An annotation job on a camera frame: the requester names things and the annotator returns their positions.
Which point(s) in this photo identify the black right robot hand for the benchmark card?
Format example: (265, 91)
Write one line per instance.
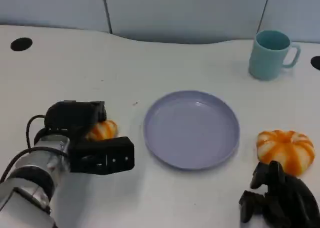
(282, 200)

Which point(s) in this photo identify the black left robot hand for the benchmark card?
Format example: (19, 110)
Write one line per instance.
(72, 115)

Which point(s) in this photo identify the orange white toy bread roll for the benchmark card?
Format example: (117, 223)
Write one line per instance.
(103, 130)
(285, 150)

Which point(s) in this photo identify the lilac plate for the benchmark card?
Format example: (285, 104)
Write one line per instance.
(190, 130)

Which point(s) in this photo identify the pale green mug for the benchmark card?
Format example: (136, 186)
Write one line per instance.
(267, 58)

